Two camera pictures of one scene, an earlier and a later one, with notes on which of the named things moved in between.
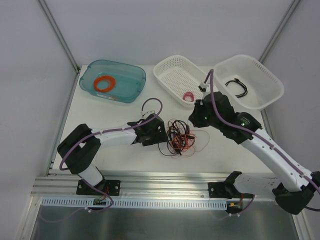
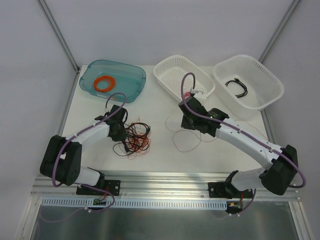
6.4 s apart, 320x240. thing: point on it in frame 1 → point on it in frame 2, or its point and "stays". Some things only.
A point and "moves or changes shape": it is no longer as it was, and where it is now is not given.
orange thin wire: x=184 y=142 moves or changes shape
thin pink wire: x=195 y=136 → x=201 y=137
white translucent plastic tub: x=246 y=80 stays
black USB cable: x=178 y=137 moves or changes shape
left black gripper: x=155 y=130 → x=122 y=137
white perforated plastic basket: x=180 y=79 stays
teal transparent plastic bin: x=130 y=80 stays
